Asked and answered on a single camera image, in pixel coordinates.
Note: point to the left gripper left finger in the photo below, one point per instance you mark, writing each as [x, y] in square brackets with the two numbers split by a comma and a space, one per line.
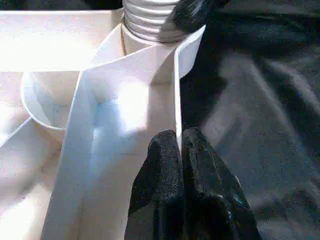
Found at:
[157, 195]

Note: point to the white plastic table leg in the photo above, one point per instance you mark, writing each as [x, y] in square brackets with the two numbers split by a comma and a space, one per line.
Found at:
[150, 22]

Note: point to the black plastic mat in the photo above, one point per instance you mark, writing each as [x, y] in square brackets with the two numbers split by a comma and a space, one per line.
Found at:
[265, 115]

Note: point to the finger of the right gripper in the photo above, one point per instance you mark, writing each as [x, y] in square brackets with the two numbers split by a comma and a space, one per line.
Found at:
[192, 12]

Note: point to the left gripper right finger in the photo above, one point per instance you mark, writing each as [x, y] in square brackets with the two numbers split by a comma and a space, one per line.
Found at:
[215, 195]

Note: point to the white plastic table top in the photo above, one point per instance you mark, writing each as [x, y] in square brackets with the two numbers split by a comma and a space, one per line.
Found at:
[90, 100]

